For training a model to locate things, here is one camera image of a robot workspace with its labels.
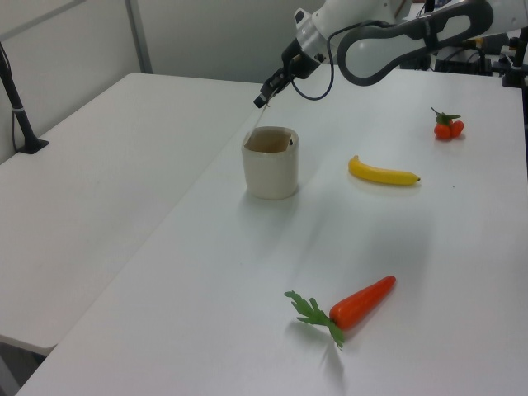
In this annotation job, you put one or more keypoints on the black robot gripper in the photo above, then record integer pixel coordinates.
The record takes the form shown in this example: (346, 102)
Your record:
(303, 64)

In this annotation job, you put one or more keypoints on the beige garbage bin lid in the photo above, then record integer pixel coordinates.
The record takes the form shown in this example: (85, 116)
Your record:
(259, 121)

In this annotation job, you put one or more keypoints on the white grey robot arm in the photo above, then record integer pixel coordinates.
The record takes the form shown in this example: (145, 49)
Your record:
(412, 29)

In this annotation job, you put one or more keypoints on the small beige garbage bin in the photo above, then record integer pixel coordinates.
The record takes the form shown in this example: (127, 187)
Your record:
(270, 173)

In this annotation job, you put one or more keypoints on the yellow toy banana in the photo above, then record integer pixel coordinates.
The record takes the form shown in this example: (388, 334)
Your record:
(383, 175)

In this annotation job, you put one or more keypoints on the black lab equipment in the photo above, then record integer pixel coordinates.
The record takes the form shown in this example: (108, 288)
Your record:
(462, 62)

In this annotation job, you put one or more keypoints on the orange toy carrot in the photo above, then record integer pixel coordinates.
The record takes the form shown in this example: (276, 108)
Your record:
(359, 305)

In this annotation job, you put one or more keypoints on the grey wall partition post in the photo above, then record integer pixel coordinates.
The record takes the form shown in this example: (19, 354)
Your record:
(138, 37)

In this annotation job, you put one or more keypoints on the black clamp camera stand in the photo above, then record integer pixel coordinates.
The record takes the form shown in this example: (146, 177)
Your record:
(515, 70)

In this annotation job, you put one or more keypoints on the black camera pole with base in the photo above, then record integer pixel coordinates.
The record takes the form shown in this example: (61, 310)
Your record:
(20, 111)

